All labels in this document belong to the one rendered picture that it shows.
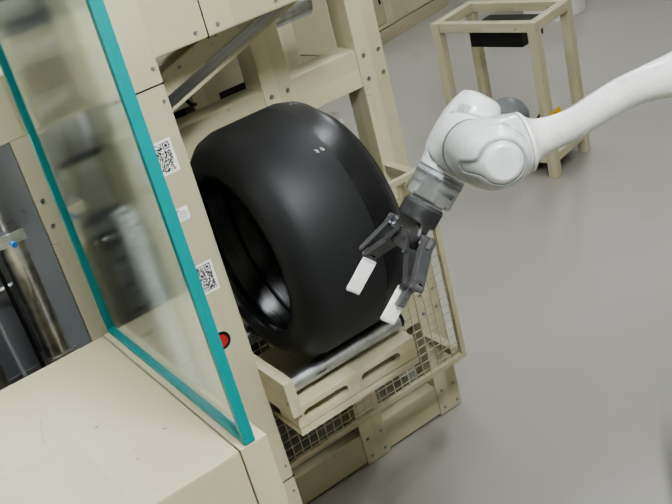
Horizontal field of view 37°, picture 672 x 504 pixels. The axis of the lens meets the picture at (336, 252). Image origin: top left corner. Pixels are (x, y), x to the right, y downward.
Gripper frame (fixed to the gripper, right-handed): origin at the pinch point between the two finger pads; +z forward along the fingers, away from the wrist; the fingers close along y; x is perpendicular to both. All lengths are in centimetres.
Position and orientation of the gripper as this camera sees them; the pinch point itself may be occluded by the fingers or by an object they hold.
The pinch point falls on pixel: (371, 301)
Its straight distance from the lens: 182.3
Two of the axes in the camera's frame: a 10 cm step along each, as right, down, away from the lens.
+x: 7.7, 3.4, 5.4
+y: 4.3, 3.5, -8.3
